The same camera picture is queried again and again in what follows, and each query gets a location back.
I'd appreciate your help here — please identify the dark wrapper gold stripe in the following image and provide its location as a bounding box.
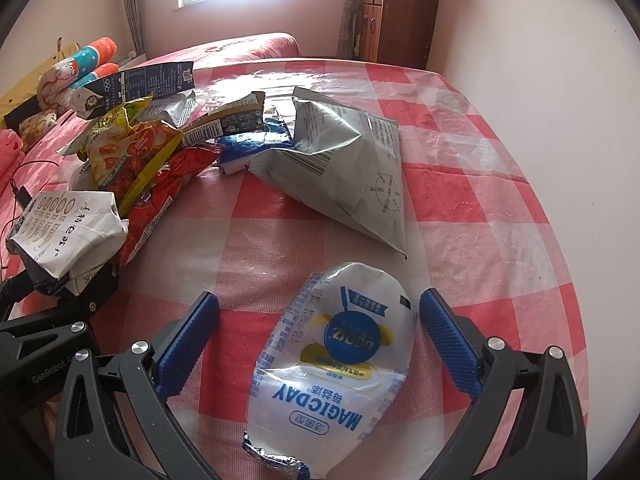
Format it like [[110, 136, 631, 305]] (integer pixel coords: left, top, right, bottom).
[[180, 91, 266, 148]]

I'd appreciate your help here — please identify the red checkered tablecloth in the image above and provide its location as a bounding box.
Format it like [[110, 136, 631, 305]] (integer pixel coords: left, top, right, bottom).
[[15, 57, 588, 480]]

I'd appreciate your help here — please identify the dark blue flattened carton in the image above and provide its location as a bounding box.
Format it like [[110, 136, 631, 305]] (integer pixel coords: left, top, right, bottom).
[[70, 61, 196, 121]]

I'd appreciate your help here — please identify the brown wooden cabinet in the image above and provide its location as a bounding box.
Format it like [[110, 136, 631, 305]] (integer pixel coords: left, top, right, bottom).
[[357, 0, 443, 71]]

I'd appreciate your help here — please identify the white milk pouch blue print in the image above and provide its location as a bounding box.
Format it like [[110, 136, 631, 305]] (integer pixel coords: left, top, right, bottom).
[[242, 261, 418, 479]]

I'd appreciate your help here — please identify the red snack bag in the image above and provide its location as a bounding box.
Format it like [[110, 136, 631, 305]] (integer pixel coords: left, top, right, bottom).
[[117, 140, 226, 266]]

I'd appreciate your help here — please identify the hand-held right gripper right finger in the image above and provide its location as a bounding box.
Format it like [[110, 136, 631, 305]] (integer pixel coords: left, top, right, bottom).
[[419, 287, 588, 480]]

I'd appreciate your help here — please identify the silver foil wrapper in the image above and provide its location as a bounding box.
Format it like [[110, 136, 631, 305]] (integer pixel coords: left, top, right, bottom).
[[145, 91, 198, 128]]

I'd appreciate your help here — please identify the blue white wrapper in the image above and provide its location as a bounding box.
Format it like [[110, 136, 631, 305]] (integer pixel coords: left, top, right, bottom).
[[216, 117, 296, 176]]

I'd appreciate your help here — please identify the colorful cartoon bolster pillow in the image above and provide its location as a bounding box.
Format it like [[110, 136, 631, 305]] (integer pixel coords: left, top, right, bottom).
[[70, 62, 120, 92], [37, 36, 119, 101]]

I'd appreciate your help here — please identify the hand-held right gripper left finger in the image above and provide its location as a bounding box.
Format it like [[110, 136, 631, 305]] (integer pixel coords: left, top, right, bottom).
[[52, 290, 223, 480]]

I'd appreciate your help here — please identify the grey snack bag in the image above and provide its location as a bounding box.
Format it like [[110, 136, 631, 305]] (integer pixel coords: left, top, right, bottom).
[[248, 86, 408, 260]]

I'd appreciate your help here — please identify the grey curtain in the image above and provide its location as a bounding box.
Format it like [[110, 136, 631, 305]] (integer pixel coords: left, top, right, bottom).
[[339, 0, 363, 58], [122, 0, 148, 56]]

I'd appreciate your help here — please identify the yellow patterned pillow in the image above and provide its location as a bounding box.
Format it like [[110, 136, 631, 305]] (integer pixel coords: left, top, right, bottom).
[[17, 110, 58, 148]]

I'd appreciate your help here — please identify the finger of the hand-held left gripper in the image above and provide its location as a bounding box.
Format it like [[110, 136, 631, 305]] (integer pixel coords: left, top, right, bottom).
[[0, 272, 38, 318], [0, 266, 121, 418]]

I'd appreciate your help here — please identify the pink plush toy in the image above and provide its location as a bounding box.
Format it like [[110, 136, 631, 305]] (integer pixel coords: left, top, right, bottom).
[[0, 129, 26, 171]]

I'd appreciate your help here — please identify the yellow green oatmeal bag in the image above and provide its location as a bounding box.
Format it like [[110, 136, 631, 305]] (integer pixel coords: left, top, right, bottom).
[[56, 97, 183, 216]]

